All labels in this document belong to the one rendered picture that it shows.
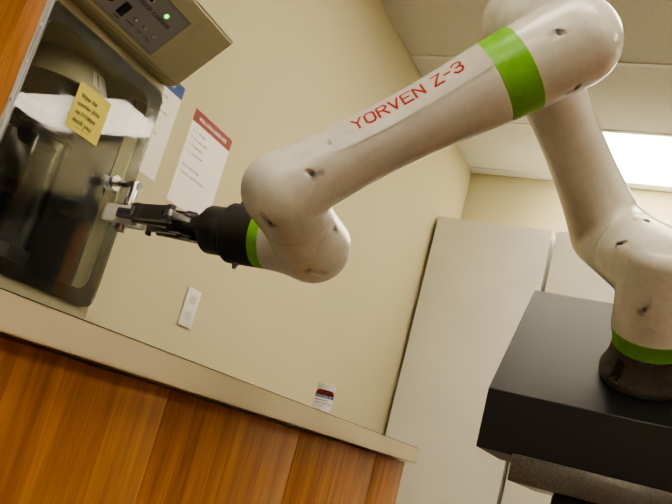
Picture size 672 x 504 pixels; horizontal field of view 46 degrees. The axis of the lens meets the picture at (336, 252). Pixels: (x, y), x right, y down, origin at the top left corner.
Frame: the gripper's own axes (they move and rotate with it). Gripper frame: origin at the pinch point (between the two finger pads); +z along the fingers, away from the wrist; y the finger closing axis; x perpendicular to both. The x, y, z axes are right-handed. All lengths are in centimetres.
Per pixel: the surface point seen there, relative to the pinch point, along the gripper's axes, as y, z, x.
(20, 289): 10.1, 5.6, 16.5
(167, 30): 6.4, -1.2, -30.7
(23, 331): 37, -24, 24
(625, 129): -259, -42, -150
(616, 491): -25, -79, 22
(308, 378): -186, 49, 3
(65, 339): 30.6, -24.4, 23.2
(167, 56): 1.8, 1.1, -28.5
